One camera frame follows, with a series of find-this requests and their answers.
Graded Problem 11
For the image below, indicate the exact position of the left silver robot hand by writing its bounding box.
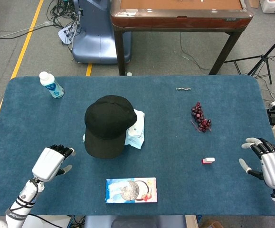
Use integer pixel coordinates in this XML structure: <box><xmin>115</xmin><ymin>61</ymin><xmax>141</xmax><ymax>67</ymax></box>
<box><xmin>32</xmin><ymin>144</ymin><xmax>76</xmax><ymax>183</ymax></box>

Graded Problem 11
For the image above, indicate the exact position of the black baseball cap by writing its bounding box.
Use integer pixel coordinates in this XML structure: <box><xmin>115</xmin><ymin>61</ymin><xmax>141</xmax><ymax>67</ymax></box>
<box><xmin>84</xmin><ymin>95</ymin><xmax>138</xmax><ymax>159</ymax></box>

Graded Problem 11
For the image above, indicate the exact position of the white yogurt drink bottle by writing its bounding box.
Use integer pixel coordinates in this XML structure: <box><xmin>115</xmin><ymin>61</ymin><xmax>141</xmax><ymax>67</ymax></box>
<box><xmin>39</xmin><ymin>71</ymin><xmax>65</xmax><ymax>99</ymax></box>

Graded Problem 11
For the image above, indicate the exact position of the blue pink cookie box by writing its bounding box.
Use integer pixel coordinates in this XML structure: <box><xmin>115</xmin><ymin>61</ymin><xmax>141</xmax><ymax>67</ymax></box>
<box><xmin>105</xmin><ymin>177</ymin><xmax>158</xmax><ymax>204</ymax></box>

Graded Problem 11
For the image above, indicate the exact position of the dark red grape bunch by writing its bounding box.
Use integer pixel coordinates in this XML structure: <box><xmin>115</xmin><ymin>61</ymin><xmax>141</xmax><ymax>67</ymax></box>
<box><xmin>190</xmin><ymin>102</ymin><xmax>212</xmax><ymax>133</ymax></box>

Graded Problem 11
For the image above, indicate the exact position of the light blue wet wipes pack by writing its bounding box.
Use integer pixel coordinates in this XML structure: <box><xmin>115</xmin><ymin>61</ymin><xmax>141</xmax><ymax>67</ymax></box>
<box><xmin>124</xmin><ymin>108</ymin><xmax>146</xmax><ymax>150</ymax></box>

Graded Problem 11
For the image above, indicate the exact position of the blue grey robot torso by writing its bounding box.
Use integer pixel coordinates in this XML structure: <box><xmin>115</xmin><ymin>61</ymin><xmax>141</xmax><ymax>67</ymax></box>
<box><xmin>84</xmin><ymin>215</ymin><xmax>187</xmax><ymax>228</ymax></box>

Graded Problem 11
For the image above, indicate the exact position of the blue felt table mat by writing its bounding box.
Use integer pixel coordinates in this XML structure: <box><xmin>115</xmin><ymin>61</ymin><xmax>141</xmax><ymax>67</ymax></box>
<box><xmin>0</xmin><ymin>75</ymin><xmax>275</xmax><ymax>217</ymax></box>

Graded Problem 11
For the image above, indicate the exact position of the black tripod stand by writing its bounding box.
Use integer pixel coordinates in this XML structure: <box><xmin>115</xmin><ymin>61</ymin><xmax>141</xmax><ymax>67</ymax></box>
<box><xmin>224</xmin><ymin>28</ymin><xmax>275</xmax><ymax>85</ymax></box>

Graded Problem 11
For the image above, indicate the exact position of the blue grey machine base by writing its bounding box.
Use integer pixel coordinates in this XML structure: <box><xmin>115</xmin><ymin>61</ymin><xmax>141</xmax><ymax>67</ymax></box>
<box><xmin>71</xmin><ymin>0</ymin><xmax>132</xmax><ymax>64</ymax></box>

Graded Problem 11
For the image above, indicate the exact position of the brown mahjong table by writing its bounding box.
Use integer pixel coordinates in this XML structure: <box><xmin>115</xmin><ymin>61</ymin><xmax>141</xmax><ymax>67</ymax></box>
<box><xmin>110</xmin><ymin>0</ymin><xmax>254</xmax><ymax>76</ymax></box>

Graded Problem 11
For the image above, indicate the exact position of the long grey floor cable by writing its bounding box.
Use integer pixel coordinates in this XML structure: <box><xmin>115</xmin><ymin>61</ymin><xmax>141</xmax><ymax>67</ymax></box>
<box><xmin>0</xmin><ymin>21</ymin><xmax>55</xmax><ymax>43</ymax></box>

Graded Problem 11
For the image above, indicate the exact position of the thin black floor cable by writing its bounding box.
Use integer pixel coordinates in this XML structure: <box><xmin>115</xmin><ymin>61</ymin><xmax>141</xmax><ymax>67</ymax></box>
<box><xmin>179</xmin><ymin>32</ymin><xmax>210</xmax><ymax>71</ymax></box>

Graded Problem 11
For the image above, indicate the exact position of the tangled black cable bundle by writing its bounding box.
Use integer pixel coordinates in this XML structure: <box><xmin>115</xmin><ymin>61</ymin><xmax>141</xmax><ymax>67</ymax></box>
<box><xmin>46</xmin><ymin>0</ymin><xmax>85</xmax><ymax>52</ymax></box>

